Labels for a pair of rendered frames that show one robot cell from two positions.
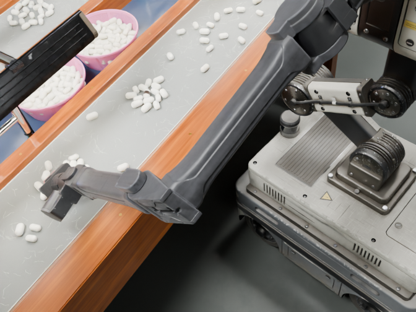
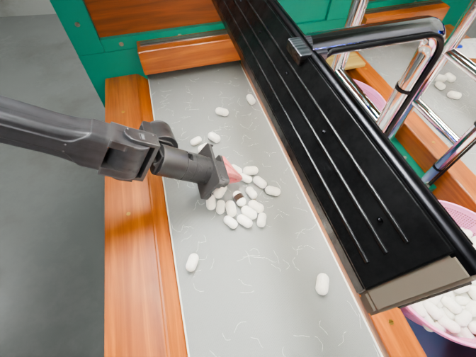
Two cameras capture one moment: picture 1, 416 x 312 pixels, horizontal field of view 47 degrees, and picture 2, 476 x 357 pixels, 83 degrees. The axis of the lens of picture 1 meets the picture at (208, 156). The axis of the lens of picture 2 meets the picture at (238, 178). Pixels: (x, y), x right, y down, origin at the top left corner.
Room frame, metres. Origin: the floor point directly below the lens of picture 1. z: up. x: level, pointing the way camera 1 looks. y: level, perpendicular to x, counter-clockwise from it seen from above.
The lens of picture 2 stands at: (1.01, 0.15, 1.26)
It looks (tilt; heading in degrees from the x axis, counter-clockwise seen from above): 55 degrees down; 121
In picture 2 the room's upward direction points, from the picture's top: straight up
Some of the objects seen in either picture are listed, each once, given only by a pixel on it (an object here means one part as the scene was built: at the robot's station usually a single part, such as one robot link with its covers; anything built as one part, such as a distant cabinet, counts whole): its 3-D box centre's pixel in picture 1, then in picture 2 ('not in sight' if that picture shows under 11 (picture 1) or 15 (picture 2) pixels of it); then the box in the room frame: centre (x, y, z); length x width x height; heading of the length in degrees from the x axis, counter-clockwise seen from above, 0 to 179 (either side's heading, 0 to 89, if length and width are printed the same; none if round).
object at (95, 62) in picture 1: (105, 42); not in sight; (1.46, 0.29, 0.72); 0.27 x 0.27 x 0.10
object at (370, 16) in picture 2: not in sight; (399, 19); (0.97, 1.22, 0.83); 0.30 x 0.06 x 0.07; 47
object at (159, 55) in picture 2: not in sight; (193, 50); (0.51, 0.72, 0.83); 0.30 x 0.06 x 0.07; 47
